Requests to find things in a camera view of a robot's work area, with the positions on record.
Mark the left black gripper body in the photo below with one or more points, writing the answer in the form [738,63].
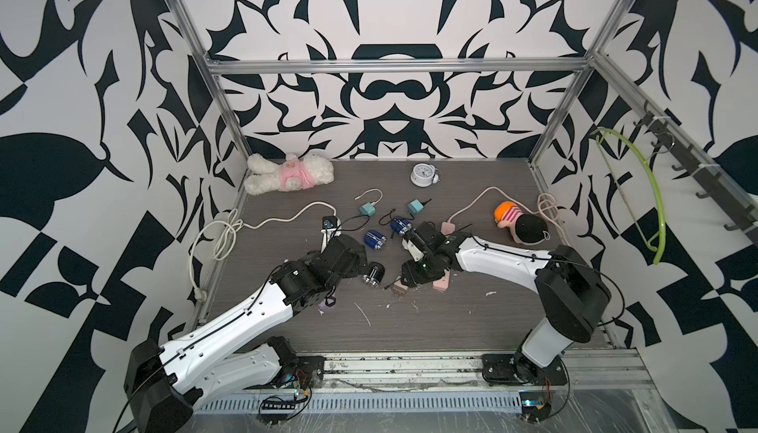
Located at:
[358,266]

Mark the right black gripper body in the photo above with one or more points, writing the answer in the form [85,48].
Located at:
[418,271]

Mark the teal usb charger plug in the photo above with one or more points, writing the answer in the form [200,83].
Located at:
[416,206]

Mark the blue electric shaver white stripes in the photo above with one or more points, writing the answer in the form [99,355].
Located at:
[374,240]

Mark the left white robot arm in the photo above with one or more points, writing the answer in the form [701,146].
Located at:
[166,384]

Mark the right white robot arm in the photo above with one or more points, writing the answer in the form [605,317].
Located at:
[572,293]

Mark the pink power strip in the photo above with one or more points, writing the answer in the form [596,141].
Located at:
[442,284]

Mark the purple power strip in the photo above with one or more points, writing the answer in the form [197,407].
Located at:
[328,305]

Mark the small white alarm clock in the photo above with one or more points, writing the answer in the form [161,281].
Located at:
[424,175]

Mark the white plush toy pink outfit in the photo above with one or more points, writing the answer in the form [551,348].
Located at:
[293,174]

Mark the green plastic hanger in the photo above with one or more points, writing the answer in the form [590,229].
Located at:
[632,174]

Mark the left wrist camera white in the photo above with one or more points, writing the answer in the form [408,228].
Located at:
[330,226]

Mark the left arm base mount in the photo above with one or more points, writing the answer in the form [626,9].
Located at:
[307,371]

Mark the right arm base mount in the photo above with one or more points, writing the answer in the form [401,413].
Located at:
[516,369]

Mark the aluminium frame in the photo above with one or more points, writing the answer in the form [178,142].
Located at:
[370,80]

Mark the black wall hook rack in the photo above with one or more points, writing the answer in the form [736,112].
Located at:
[692,161]

